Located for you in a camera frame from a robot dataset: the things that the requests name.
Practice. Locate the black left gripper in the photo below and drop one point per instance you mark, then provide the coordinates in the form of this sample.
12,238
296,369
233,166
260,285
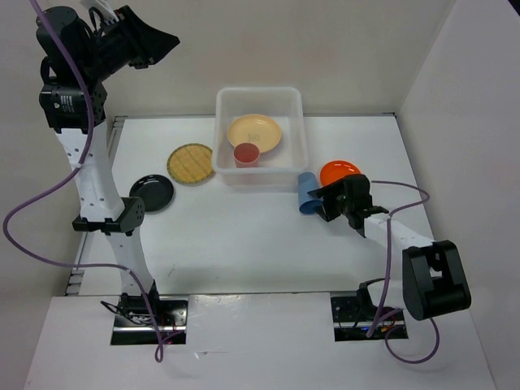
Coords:
148,43

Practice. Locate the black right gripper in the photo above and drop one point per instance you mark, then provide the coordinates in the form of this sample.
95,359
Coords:
327,210

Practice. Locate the blue plastic cup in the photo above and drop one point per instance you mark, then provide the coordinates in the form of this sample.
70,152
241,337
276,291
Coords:
307,182

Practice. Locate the beige plastic plate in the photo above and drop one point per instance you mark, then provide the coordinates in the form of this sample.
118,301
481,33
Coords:
259,130

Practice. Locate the pink plastic cup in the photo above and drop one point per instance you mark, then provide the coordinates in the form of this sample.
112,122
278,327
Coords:
246,155

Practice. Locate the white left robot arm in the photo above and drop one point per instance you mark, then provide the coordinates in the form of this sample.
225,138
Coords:
79,56

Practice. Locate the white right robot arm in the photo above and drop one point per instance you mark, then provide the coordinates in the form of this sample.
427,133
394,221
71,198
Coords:
432,276

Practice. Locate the translucent white plastic bin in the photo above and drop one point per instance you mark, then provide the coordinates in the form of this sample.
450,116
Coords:
278,167

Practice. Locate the orange plastic plate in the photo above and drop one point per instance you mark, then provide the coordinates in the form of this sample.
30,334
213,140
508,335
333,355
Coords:
336,170

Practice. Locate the round bamboo mat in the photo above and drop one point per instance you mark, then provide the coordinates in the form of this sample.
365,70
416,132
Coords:
190,164

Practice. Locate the black round plate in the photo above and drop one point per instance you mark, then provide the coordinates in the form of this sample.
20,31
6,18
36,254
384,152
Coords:
156,191

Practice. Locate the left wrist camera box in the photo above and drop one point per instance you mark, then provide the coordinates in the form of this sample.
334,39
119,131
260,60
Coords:
103,6

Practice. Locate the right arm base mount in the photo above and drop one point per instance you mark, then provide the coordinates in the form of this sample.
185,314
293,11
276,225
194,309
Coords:
351,322

